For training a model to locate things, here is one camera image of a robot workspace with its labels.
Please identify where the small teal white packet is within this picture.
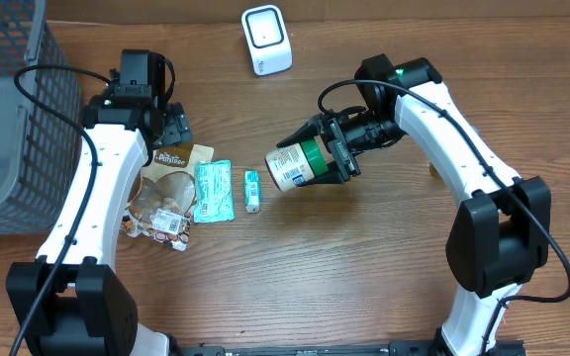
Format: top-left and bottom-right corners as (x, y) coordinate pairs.
(244, 170), (261, 214)

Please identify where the brown snack packet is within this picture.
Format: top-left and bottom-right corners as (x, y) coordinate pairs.
(120, 143), (214, 251)

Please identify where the yellow liquid bottle silver cap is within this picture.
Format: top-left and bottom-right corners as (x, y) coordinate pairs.
(428, 163), (440, 179)

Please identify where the white barcode scanner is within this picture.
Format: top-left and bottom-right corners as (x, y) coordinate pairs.
(240, 4), (293, 76)

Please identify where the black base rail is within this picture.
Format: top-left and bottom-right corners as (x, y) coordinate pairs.
(165, 339), (527, 356)

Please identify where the grey plastic mesh basket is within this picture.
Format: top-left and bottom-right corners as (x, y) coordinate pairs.
(0, 0), (82, 234)

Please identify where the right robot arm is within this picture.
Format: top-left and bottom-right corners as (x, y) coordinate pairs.
(265, 54), (551, 355)

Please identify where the teal white snack packet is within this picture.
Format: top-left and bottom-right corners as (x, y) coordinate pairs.
(194, 160), (235, 223)

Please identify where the green lid white jar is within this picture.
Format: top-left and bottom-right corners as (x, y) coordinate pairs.
(265, 138), (329, 191)

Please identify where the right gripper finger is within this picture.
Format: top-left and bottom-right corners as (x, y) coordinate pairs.
(276, 116), (327, 148)
(297, 161), (350, 186)

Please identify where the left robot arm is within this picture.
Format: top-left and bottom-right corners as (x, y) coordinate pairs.
(6, 49), (192, 355)

